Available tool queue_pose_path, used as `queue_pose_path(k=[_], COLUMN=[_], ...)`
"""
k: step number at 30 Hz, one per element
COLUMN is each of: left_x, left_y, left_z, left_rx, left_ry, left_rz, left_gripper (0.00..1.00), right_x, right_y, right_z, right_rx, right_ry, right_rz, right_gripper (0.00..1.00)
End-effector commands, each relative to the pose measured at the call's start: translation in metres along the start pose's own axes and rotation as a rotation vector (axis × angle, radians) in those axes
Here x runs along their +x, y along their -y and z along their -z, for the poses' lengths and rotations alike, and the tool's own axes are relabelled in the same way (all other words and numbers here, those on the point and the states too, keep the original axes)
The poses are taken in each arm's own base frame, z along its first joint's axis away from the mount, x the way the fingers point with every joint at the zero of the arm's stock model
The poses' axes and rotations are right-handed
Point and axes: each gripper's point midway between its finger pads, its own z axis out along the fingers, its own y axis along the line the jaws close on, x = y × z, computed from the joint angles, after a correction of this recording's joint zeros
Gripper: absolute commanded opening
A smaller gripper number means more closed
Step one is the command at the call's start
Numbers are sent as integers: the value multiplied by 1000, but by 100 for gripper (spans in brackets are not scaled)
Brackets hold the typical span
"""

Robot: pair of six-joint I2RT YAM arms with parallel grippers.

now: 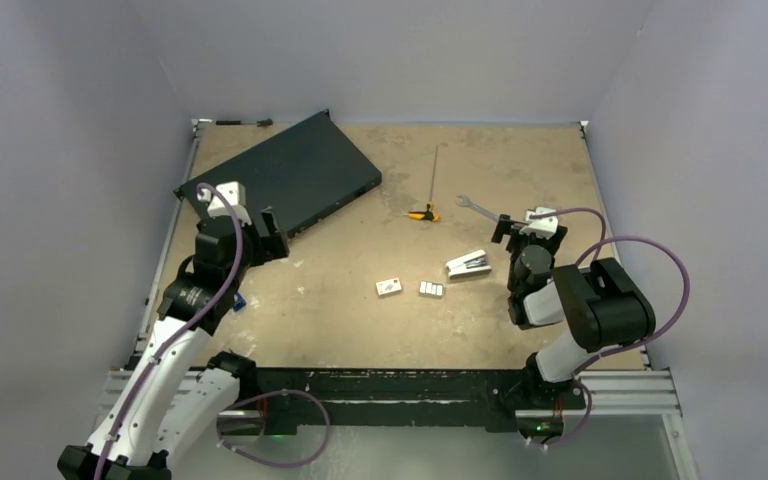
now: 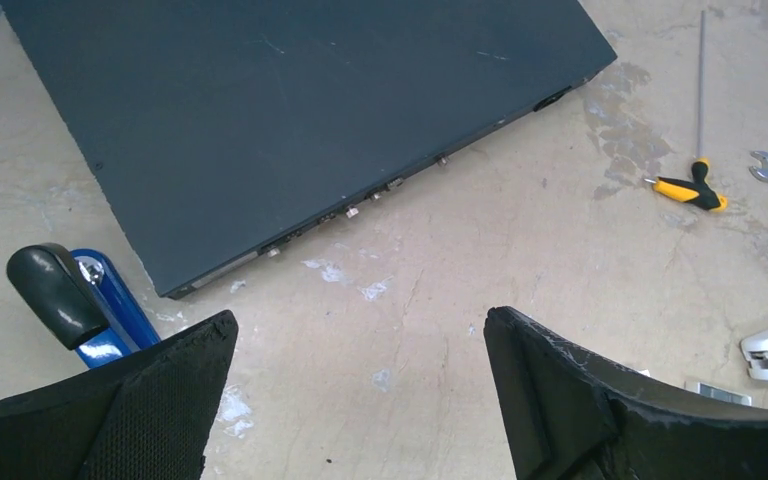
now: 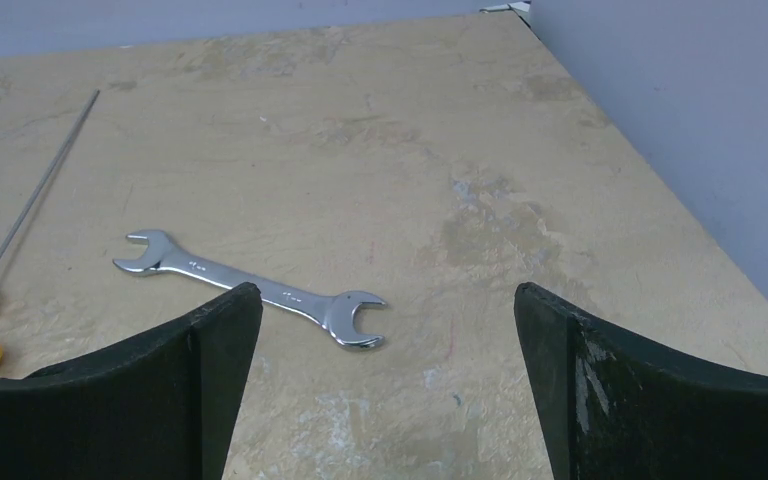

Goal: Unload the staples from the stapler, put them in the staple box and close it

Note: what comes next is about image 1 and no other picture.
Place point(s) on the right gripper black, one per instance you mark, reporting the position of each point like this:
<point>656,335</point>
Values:
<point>507,226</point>

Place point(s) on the silver open-end wrench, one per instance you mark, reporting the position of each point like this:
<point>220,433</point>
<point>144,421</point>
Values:
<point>465,202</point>

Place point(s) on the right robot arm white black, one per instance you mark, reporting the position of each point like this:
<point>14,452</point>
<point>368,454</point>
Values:
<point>599,307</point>

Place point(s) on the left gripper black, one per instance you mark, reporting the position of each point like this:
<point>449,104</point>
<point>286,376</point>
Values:
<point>267,247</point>

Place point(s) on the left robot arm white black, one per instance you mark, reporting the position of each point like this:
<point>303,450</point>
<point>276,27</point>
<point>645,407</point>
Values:
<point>151,425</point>

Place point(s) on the blue black stapler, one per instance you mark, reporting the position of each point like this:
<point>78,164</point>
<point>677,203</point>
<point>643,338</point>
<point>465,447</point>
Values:
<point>238,302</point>

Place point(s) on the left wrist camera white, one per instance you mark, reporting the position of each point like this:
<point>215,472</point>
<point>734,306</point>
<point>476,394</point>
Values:
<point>233,194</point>

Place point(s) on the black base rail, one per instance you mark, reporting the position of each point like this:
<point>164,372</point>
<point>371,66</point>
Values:
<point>496,400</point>

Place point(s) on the dark network switch box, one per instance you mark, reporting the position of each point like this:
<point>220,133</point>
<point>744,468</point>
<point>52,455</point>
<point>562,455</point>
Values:
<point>304,174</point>

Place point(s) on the yellow black T-handle hex key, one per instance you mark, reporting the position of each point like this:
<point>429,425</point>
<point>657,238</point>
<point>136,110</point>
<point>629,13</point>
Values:
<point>428,214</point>

